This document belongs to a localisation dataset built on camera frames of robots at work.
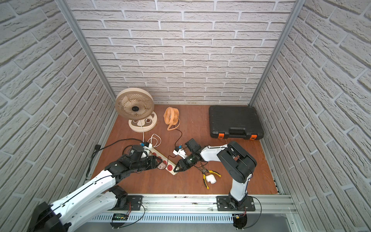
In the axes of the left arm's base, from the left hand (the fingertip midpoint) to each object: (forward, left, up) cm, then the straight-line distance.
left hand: (159, 157), depth 80 cm
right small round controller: (-29, -43, -10) cm, 53 cm away
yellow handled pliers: (-5, -27, -8) cm, 29 cm away
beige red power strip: (-1, -4, -7) cm, 8 cm away
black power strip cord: (+12, +45, -12) cm, 48 cm away
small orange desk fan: (+28, -5, +2) cm, 29 cm away
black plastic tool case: (+26, -49, +1) cm, 56 cm away
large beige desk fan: (+28, +15, +15) cm, 35 cm away
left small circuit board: (-27, +18, -12) cm, 35 cm away
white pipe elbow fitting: (-10, -30, -7) cm, 32 cm away
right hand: (-4, -11, -8) cm, 15 cm away
